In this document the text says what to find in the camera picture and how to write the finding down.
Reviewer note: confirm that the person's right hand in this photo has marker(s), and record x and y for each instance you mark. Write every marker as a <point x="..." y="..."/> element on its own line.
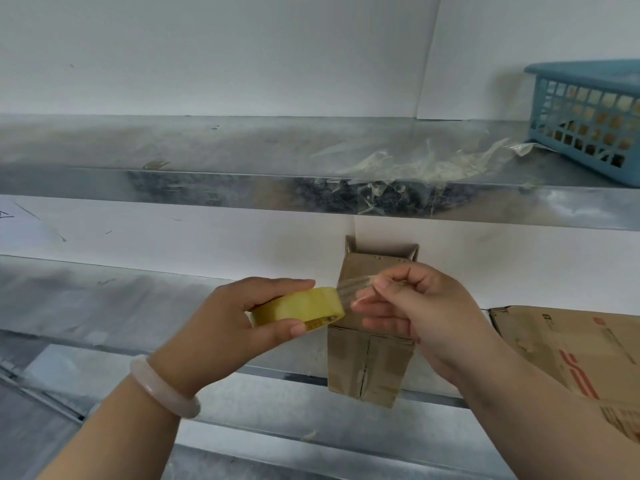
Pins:
<point x="440" y="324"/>

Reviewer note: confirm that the person's left hand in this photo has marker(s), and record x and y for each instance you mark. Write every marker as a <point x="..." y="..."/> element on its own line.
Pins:
<point x="215" y="334"/>

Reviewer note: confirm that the small labelled cardboard box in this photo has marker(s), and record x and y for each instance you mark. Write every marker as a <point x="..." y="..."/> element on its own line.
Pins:
<point x="370" y="364"/>

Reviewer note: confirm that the yellow tape roll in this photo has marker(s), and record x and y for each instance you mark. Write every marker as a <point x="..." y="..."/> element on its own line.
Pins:
<point x="300" y="304"/>

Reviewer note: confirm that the large red-printed cardboard box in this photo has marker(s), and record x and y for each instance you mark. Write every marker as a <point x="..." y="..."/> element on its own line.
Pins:
<point x="600" y="354"/>

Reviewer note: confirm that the person's right forearm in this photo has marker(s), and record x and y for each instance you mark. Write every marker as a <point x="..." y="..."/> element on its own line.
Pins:
<point x="540" y="424"/>

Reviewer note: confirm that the pile of clear tape scraps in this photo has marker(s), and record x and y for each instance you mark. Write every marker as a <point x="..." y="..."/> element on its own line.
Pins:
<point x="425" y="167"/>

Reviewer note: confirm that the pile of assorted small items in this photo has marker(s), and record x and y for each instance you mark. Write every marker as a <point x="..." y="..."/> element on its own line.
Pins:
<point x="607" y="139"/>

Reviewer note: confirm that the blue plastic basket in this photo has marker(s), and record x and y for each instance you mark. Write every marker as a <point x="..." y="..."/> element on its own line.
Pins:
<point x="580" y="69"/>

